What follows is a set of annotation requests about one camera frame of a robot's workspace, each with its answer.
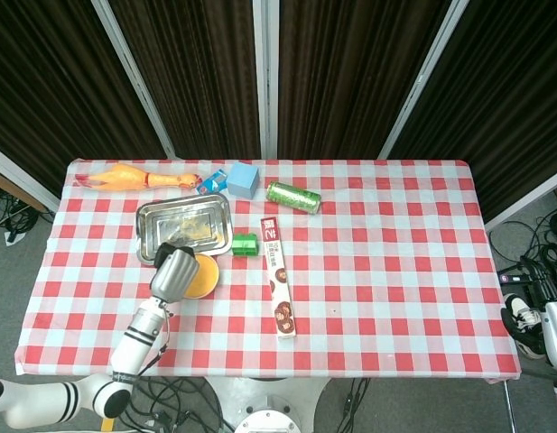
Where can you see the black white sneaker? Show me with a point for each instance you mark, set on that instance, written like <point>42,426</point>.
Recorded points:
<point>524,325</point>

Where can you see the yellow bowl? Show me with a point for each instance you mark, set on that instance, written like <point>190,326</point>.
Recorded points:
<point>215,282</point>

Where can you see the black power strip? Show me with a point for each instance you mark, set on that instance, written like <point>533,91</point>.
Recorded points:
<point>513,278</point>

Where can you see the dark brown curtain panel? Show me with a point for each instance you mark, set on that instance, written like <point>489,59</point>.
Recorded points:
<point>504,99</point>
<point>346,76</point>
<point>197,76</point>
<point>48,81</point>

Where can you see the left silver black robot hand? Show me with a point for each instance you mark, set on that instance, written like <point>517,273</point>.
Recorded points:
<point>174,275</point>

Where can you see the light blue cube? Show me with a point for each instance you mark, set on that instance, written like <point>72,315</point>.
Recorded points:
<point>242,180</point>

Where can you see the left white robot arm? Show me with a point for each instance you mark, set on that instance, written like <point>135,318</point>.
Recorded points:
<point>138,338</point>

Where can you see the red white checkered tablecloth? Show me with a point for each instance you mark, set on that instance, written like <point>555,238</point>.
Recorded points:
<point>386,270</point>

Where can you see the green toy block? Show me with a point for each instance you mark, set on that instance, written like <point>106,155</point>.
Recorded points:
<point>244,245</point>

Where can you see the small blue carton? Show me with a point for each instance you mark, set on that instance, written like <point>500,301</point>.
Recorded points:
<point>212,182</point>

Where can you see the green drink can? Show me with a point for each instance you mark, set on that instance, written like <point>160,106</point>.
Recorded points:
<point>294,198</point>

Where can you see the yellow floor tape strip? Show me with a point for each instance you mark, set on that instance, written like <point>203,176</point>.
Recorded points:
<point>108,425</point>

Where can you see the white partition frame post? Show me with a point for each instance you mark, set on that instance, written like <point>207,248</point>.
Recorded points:
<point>526,200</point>
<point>265,81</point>
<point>21,176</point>
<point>133,81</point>
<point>422,81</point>

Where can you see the long red white box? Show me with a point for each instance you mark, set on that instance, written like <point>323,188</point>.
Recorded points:
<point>278,279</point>

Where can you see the rectangular stainless steel tray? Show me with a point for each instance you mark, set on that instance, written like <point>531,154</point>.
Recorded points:
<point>215,212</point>

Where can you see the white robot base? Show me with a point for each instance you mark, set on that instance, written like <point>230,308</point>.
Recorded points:
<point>269,401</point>

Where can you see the yellow rubber chicken toy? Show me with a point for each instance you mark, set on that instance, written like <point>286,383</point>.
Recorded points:
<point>124,178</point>

